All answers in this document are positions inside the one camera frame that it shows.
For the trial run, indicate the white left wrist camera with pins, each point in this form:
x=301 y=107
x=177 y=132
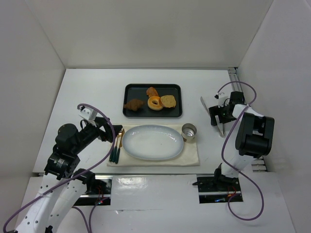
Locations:
x=87 y=113

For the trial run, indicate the orange glazed bagel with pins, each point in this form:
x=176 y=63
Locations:
x=154 y=104

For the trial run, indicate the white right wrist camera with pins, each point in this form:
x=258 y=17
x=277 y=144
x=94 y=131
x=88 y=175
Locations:
x=222 y=99

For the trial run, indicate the steel cup with cream sleeve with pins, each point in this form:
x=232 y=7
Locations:
x=188 y=132

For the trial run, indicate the gold spoon green handle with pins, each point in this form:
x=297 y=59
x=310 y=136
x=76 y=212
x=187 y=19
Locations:
x=115 y=147

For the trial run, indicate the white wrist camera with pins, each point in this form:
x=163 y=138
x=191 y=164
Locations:
x=87 y=113
x=222 y=99

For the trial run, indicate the gold knife green handle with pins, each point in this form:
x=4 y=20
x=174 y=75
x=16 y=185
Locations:
x=117 y=154

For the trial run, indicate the pale blue oval plate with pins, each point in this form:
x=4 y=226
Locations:
x=152 y=142

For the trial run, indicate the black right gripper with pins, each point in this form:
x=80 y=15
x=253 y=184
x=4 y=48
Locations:
x=217 y=114

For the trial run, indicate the sliced seeded bread loaf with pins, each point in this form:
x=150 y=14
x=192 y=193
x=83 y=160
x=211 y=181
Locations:
x=167 y=101

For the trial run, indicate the gold fork green handle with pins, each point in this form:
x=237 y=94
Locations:
x=113 y=154

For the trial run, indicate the cream cloth placemat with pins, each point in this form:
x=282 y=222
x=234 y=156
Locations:
x=188 y=156

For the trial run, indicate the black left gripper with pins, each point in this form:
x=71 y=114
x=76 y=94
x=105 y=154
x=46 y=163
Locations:
x=105 y=129

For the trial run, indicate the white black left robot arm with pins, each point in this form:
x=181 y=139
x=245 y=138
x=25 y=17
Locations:
x=63 y=183

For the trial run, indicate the steel serving tongs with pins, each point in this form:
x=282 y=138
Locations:
x=219 y=128

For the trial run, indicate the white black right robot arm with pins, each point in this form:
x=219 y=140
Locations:
x=253 y=139

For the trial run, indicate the brown chocolate croissant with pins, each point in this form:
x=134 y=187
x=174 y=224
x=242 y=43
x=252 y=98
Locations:
x=133 y=104

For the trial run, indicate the orange-brown pastry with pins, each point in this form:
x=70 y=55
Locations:
x=150 y=92

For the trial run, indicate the black baking tray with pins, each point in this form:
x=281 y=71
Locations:
x=138 y=91

